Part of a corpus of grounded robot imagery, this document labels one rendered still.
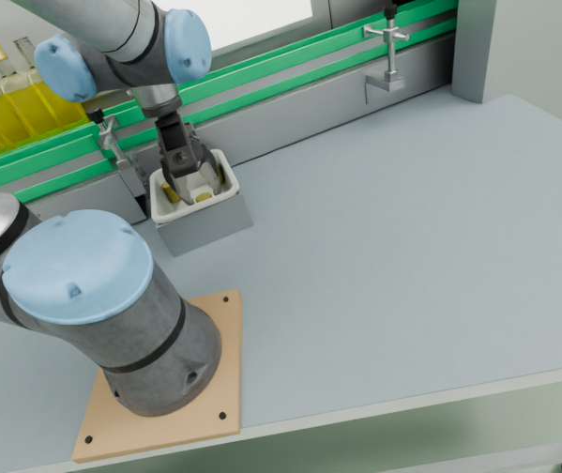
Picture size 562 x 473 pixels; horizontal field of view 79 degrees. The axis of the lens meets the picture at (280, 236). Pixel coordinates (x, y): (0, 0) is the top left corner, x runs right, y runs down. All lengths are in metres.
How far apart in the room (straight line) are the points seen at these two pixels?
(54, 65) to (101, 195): 0.36
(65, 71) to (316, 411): 0.51
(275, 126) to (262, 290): 0.49
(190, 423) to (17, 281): 0.25
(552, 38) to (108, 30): 0.97
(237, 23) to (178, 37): 0.61
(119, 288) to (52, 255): 0.07
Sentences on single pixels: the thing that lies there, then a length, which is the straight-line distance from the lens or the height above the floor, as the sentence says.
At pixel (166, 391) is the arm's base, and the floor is 0.80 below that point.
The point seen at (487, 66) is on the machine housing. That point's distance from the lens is 1.00.
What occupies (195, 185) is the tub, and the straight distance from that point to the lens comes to 0.85.
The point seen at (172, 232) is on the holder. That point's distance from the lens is 0.67.
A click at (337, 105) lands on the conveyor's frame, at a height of 0.81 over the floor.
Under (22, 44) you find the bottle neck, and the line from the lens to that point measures 0.92.
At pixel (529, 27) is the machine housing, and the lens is 1.05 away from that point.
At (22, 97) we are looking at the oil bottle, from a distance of 0.93.
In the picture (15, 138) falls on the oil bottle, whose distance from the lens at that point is 0.96.
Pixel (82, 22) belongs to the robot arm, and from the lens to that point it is 0.40.
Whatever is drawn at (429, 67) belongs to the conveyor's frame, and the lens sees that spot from 1.10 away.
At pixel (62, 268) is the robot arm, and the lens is 0.35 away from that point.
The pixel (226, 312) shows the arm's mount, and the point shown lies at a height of 0.77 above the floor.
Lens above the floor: 1.16
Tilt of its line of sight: 39 degrees down
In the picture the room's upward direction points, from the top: 18 degrees counter-clockwise
